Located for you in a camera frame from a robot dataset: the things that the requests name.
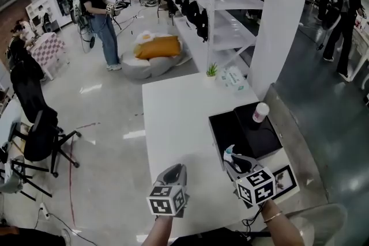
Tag pink checkered tablecloth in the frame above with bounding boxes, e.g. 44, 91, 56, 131
28, 32, 67, 73

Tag black picture frame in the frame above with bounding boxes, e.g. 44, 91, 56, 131
272, 164, 298, 200

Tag thin gold bracelet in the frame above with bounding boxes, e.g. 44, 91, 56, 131
263, 210, 284, 224

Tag black open box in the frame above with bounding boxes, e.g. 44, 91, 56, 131
232, 101, 284, 161

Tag black floor cable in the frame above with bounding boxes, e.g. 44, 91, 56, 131
34, 207, 99, 246

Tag black tray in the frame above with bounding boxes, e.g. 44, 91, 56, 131
208, 111, 255, 172

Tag small green potted plant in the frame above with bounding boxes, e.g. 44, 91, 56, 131
205, 62, 219, 79

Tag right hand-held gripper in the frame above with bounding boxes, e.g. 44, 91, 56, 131
223, 153, 277, 208

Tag orange cushion on white beanbag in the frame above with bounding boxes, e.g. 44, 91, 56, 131
119, 37, 191, 81

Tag person's left forearm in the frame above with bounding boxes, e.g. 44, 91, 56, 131
140, 214, 174, 246

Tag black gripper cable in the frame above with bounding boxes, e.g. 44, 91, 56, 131
240, 204, 265, 239

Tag black office chair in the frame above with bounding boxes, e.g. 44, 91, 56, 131
10, 61, 82, 179

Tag grey shell chair black legs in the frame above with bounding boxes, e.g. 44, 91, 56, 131
0, 154, 53, 202

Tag white power strip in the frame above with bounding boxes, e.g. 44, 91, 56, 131
39, 202, 51, 221

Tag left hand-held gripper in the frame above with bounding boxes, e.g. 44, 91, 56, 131
146, 163, 190, 217

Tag white cup with pink label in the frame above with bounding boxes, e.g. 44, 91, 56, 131
252, 101, 270, 124

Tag egg-shaped pillow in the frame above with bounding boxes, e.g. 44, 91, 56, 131
134, 31, 158, 44

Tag white metal shelf rack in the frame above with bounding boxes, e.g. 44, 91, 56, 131
161, 0, 269, 74

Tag person's right forearm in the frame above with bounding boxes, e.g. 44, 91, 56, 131
260, 198, 306, 246

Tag white draped chair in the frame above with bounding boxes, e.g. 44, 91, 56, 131
0, 99, 24, 159

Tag grey upholstered chair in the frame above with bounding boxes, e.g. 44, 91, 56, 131
261, 203, 349, 246

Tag person's black trousers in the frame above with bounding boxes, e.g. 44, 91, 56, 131
169, 226, 272, 246

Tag white tissue packet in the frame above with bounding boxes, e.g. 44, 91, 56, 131
220, 65, 250, 93

